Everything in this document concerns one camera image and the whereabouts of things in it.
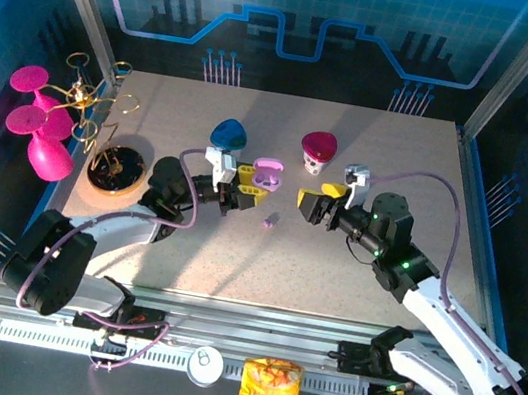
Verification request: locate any gold wire jewelry stand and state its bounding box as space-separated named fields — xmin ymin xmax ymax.
xmin=45 ymin=50 xmax=166 ymax=202

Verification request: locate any pink goblet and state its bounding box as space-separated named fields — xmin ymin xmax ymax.
xmin=0 ymin=60 xmax=86 ymax=144
xmin=0 ymin=102 xmax=84 ymax=187

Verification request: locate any aluminium frame rail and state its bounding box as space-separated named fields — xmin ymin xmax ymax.
xmin=0 ymin=262 xmax=504 ymax=395

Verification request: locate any white cup with blue lid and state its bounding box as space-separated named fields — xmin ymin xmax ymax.
xmin=206 ymin=115 xmax=252 ymax=166

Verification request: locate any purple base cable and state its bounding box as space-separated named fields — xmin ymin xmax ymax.
xmin=72 ymin=307 xmax=172 ymax=384

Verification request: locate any aluminium frame post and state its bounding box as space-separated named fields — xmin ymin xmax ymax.
xmin=460 ymin=0 xmax=528 ymax=147
xmin=19 ymin=0 xmax=132 ymax=86

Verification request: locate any white cup with red lid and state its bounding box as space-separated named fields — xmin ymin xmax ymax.
xmin=295 ymin=127 xmax=341 ymax=181

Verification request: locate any silver drink can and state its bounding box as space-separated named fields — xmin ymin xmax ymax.
xmin=184 ymin=342 xmax=228 ymax=391

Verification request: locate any small purple earbud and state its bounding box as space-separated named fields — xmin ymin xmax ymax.
xmin=261 ymin=211 xmax=282 ymax=232

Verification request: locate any white slotted cable duct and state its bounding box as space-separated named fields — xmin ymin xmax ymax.
xmin=0 ymin=319 xmax=379 ymax=395

